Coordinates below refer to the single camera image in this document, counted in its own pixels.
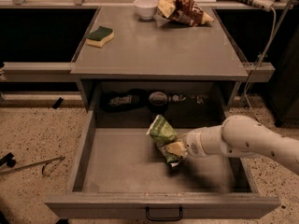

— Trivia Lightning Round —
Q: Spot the green yellow sponge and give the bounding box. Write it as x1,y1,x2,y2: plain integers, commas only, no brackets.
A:
86,26,114,48

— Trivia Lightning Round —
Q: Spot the metal rod on floor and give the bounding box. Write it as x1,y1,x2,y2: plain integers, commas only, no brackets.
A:
0,156,64,176

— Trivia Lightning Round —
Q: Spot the grey metal drawer cabinet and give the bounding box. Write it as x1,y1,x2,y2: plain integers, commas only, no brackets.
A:
70,4,249,112

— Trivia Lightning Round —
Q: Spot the black object on floor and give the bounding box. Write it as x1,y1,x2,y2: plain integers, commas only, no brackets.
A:
0,152,16,167

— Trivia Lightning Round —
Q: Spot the black drawer handle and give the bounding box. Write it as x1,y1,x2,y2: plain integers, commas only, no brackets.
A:
146,207,183,222

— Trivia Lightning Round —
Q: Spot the white ceramic bowl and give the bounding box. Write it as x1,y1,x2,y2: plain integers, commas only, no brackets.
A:
134,0,158,20

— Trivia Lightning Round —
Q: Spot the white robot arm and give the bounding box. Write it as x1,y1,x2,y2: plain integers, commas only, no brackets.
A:
166,115,299,175

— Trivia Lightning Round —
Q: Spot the black tape roll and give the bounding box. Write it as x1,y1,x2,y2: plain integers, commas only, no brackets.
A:
149,91,168,113

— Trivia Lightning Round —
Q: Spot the white cable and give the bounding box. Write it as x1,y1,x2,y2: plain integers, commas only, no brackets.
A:
241,7,278,123

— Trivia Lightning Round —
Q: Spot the small black block on floor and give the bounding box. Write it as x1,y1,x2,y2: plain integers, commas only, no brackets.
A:
52,97,64,109

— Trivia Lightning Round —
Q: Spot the brown yellow chip bag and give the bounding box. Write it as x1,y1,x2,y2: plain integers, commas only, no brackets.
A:
158,0,214,27

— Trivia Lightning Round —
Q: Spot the open grey top drawer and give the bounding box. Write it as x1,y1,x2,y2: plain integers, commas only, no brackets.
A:
44,81,282,220

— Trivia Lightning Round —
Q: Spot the black bundle under cabinet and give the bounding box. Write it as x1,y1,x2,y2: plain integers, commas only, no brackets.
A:
100,89,148,113

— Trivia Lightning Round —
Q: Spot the green jalapeno chip bag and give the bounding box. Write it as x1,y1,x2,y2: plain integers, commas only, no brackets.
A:
147,115,188,168

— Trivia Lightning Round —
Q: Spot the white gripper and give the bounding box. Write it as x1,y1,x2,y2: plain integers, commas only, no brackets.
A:
165,130,207,158

